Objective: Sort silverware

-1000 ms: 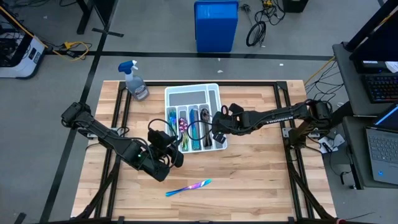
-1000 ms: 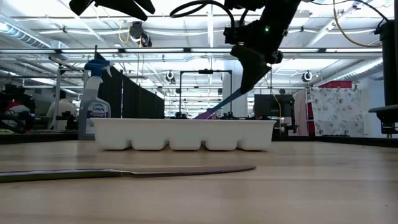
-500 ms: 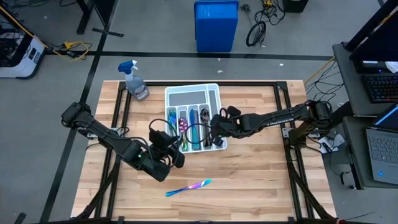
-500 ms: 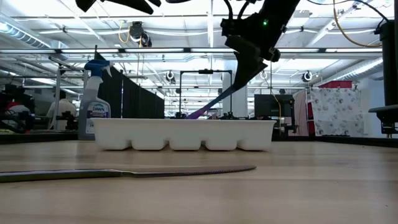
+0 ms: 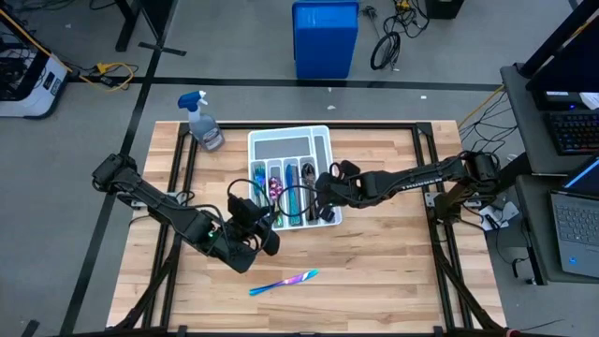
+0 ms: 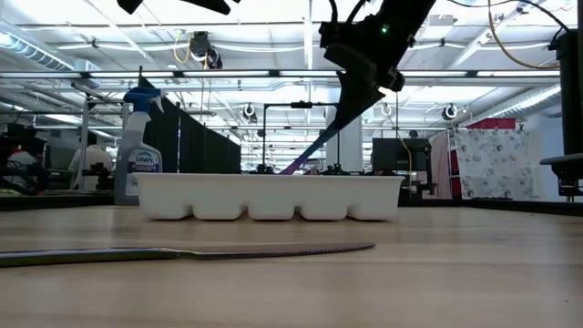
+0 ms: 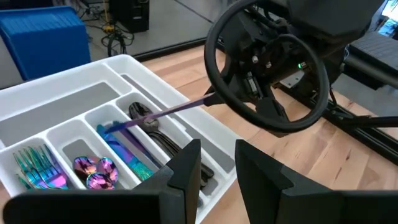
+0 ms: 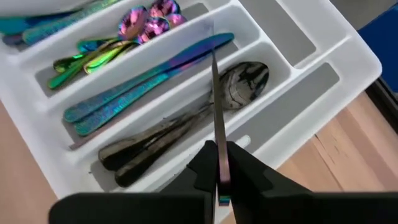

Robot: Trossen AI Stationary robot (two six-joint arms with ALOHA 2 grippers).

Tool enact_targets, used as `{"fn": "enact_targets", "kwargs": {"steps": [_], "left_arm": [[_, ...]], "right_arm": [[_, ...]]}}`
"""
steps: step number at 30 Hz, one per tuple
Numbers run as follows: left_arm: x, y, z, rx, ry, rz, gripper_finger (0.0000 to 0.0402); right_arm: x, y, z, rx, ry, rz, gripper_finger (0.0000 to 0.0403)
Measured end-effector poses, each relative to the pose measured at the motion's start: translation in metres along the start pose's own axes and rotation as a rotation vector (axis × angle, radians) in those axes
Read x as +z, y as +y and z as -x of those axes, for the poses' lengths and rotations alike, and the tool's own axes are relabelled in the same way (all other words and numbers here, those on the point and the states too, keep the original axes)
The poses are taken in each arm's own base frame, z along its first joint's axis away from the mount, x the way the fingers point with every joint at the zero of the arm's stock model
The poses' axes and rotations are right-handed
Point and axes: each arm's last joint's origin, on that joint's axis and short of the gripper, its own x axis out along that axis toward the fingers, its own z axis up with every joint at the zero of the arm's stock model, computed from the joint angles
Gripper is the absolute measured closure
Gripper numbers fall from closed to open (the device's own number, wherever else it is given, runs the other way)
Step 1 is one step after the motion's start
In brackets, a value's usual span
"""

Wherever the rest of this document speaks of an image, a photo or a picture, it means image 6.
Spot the background black camera frame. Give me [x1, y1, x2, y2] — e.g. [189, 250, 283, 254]
[262, 102, 342, 174]

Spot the red storage bin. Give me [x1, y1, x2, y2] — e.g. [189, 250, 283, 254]
[466, 118, 517, 131]

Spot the thin black pole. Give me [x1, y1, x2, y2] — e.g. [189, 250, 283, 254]
[394, 90, 400, 177]

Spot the silver ventilation duct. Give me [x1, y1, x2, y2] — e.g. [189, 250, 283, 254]
[459, 84, 562, 128]

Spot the yellow hanging cable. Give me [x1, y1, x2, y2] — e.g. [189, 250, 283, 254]
[486, 0, 561, 71]
[384, 104, 414, 177]

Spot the pale hanging cloth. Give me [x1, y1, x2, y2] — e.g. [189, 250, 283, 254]
[429, 131, 452, 200]

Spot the black partition curtain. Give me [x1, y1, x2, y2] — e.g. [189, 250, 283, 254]
[138, 77, 241, 177]

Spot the white cutlery tray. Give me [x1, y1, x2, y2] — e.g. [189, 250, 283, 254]
[133, 172, 405, 222]

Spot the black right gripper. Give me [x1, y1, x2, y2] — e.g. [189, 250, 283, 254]
[318, 8, 414, 133]

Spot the white pillar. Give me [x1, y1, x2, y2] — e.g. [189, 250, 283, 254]
[325, 88, 364, 173]

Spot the grey laptop desk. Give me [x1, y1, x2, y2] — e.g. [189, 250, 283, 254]
[539, 154, 583, 198]

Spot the blue-capped spray bottle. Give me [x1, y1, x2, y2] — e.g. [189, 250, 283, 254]
[113, 87, 164, 206]

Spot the black ceiling light rail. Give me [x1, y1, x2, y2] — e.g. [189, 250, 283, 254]
[0, 69, 561, 79]

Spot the floral patterned cloth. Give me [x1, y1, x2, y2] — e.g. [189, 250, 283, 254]
[455, 129, 535, 201]

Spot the black background monitor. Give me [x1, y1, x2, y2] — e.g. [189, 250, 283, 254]
[372, 138, 432, 178]

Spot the person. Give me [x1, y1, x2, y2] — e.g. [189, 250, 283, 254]
[67, 131, 114, 191]

